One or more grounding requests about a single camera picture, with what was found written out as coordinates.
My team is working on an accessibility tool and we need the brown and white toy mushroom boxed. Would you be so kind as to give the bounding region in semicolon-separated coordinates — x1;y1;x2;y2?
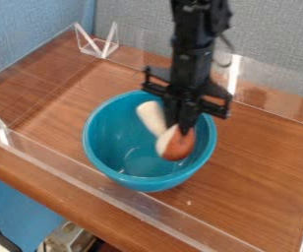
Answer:
136;101;195;161

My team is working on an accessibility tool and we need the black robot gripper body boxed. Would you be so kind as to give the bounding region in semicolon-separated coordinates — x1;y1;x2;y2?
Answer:
142;45;233;119

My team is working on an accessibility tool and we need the clear acrylic corner bracket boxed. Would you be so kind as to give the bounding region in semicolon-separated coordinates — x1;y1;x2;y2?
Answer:
74;23;120;59

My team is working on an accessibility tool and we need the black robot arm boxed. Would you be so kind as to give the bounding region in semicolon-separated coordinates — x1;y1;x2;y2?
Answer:
142;0;235;136

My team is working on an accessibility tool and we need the clear acrylic table barrier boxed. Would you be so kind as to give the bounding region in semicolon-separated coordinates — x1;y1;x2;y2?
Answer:
0;29;303;252

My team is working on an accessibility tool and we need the white power strip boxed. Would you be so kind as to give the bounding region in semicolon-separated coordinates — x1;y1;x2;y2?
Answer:
37;221;97;252

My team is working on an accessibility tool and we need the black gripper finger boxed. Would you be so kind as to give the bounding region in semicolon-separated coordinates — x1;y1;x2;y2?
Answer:
179;101;200;136
164;96;180;127

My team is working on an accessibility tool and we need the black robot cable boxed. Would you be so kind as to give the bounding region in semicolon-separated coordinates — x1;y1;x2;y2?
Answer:
212;32;239;69

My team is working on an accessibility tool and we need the blue plastic bowl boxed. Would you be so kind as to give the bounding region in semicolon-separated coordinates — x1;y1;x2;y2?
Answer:
82;91;217;193

